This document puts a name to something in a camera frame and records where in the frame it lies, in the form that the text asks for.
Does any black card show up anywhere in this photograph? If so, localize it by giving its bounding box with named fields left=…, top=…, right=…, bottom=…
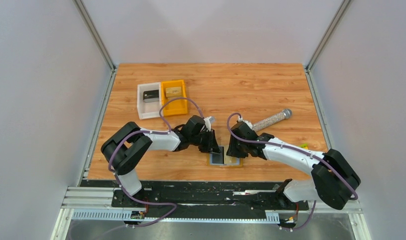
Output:
left=209, top=146, right=224, bottom=166
left=142, top=89, right=160, bottom=103

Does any yellow plastic bin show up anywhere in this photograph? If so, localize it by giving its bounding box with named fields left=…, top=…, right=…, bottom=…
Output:
left=161, top=79, right=188, bottom=117

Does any gold vip card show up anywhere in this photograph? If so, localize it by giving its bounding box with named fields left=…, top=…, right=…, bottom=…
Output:
left=165, top=86, right=183, bottom=99
left=224, top=155, right=240, bottom=166

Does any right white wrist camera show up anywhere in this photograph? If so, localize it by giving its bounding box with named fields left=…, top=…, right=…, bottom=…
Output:
left=238, top=119, right=253, bottom=129

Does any gold VIP card in bin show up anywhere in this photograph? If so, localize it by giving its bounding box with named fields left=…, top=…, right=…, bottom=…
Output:
left=165, top=86, right=183, bottom=99

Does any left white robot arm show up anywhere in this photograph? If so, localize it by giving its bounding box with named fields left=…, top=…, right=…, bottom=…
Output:
left=100, top=115, right=221, bottom=207

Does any black card in bin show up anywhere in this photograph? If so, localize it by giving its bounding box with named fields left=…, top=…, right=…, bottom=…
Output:
left=142, top=89, right=160, bottom=103

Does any purple cable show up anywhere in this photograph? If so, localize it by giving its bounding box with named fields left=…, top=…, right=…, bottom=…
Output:
left=108, top=96, right=205, bottom=228
left=226, top=112, right=359, bottom=232

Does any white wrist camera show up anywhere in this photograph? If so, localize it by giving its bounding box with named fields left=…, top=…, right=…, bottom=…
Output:
left=238, top=119, right=253, bottom=129
left=203, top=116, right=215, bottom=131

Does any yellow leather card holder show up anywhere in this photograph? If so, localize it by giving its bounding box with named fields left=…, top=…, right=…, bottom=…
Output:
left=207, top=146, right=243, bottom=168

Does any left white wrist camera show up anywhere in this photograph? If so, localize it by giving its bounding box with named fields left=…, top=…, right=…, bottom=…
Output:
left=203, top=116, right=215, bottom=131

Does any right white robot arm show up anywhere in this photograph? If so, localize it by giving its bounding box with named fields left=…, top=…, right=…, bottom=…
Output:
left=227, top=121, right=361, bottom=210

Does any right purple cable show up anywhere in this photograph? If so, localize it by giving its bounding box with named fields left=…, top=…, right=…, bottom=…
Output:
left=226, top=112, right=359, bottom=232

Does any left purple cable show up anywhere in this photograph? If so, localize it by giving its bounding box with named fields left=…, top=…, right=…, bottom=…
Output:
left=108, top=96, right=205, bottom=228

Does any glitter silver microphone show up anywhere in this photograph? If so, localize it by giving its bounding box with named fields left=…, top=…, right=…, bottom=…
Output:
left=252, top=108, right=292, bottom=132

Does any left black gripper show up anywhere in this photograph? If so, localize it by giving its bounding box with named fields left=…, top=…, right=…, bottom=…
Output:
left=190, top=128, right=222, bottom=155

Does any yellow plastic tool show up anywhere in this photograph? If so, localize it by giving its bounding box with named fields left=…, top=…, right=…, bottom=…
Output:
left=299, top=143, right=309, bottom=150

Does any white plastic bin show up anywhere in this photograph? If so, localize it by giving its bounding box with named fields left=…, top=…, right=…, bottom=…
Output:
left=136, top=82, right=162, bottom=120

